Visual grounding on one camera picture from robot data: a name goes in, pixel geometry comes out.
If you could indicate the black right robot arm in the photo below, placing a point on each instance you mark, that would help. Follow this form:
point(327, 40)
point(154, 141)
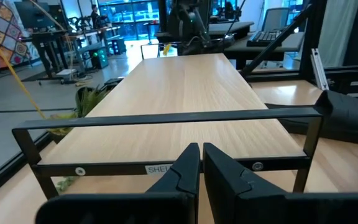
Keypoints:
point(188, 25)

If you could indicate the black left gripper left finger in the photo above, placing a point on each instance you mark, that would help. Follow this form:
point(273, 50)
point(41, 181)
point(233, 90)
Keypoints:
point(166, 205)

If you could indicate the person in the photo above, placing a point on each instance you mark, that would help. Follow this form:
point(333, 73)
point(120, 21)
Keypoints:
point(95, 17)

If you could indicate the black monitor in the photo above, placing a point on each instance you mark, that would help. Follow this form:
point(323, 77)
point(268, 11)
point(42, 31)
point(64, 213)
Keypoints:
point(31, 15)

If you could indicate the colourful patchwork quilt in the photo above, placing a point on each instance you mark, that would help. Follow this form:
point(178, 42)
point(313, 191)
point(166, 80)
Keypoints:
point(2, 28)

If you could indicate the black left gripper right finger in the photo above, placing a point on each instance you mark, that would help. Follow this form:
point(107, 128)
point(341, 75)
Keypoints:
point(244, 202)

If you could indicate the black standing desk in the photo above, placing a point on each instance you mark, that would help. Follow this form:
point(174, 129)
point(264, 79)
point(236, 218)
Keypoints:
point(45, 40)

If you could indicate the wooden shelf black metal frame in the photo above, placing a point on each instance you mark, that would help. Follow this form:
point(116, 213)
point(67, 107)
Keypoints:
point(179, 93)

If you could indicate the black metal rig frame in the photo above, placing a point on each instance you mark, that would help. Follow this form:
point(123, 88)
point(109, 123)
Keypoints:
point(311, 31)

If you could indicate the white panel black frame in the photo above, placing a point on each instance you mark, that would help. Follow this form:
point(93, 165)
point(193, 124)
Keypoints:
point(150, 51)

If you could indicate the black keyboard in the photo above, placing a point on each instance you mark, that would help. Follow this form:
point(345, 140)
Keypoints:
point(264, 37)

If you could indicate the grey table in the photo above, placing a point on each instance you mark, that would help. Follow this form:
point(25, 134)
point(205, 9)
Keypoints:
point(228, 28)

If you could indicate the white curtain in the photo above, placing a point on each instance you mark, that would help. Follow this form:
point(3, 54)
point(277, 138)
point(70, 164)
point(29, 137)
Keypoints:
point(337, 31)

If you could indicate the silver aluminium extrusion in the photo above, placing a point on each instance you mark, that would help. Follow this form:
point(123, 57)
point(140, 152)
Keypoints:
point(319, 68)

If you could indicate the grey desk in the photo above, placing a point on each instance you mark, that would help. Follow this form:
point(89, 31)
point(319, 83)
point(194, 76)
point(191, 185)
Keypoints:
point(291, 42)

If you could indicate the black slide sandal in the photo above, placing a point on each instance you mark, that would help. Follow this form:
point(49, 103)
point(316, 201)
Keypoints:
point(343, 118)

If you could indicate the yellow tape tag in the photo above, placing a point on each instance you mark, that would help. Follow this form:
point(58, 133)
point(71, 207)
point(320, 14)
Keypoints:
point(167, 49)

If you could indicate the grey office chair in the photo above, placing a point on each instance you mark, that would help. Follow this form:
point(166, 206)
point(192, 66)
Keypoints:
point(275, 18)

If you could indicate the small green plant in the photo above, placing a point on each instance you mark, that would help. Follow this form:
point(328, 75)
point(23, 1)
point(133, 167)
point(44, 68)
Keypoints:
point(89, 99)

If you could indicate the black computer green lights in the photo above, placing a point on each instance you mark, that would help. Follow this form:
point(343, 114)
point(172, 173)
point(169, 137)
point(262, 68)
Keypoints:
point(99, 57)

